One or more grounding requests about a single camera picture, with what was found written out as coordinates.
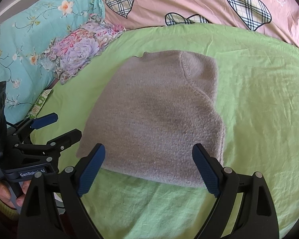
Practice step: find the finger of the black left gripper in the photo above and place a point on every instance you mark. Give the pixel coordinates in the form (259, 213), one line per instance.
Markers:
(34, 123)
(65, 141)

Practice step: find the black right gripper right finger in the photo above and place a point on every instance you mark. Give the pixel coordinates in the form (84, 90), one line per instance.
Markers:
(256, 217)

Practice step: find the light green bed sheet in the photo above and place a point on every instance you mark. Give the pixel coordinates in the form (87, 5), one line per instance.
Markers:
(258, 99)

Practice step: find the person's left hand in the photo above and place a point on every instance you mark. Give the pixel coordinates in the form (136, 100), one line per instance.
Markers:
(5, 195)

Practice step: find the purple floral pillow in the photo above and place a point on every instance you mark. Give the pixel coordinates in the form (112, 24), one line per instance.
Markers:
(65, 57)

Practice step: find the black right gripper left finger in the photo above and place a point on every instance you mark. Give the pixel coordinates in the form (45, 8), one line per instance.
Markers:
(53, 208)

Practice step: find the teal floral pillow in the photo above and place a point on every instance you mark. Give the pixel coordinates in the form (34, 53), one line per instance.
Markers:
(24, 37)

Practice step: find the pink quilt with plaid hearts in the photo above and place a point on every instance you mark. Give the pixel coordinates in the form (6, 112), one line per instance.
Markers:
(275, 18)

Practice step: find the green white patterned packet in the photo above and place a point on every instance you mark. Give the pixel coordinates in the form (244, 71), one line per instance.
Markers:
(36, 108)

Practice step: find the beige knitted sweater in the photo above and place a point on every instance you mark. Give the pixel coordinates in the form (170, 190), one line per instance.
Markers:
(152, 112)

